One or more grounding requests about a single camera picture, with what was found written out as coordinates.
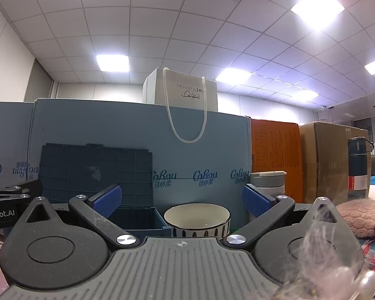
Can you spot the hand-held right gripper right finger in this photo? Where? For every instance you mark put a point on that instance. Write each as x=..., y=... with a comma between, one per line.
x=257, y=201

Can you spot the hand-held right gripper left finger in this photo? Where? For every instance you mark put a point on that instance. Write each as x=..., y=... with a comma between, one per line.
x=107, y=201

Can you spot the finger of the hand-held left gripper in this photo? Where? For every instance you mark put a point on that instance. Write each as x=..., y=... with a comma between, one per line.
x=28, y=187

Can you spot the dark blue plastic storage box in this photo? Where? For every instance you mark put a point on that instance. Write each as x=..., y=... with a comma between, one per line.
x=97, y=168

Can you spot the grey and white travel cup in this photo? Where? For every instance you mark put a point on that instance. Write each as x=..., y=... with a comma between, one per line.
x=267, y=181

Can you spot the orange cardboard box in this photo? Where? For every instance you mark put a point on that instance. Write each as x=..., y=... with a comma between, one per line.
x=275, y=156

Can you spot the white bowl with black stripes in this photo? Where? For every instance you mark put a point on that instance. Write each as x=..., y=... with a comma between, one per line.
x=197, y=220

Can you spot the brown cardboard box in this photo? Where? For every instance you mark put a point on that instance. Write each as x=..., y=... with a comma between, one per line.
x=325, y=162

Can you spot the large blue cardboard box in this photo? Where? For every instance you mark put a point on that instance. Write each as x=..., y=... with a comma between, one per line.
x=187, y=150

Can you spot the fluffy pearl ornament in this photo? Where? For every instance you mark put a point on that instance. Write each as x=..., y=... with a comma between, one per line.
x=328, y=272

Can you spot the dark blue thermos bottle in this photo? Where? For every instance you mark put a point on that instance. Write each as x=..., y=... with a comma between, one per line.
x=357, y=165

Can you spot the pink knitted cloth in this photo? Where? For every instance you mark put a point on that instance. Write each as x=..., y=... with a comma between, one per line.
x=365, y=218

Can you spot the white paper gift bag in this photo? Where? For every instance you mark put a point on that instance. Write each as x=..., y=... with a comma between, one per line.
x=181, y=87

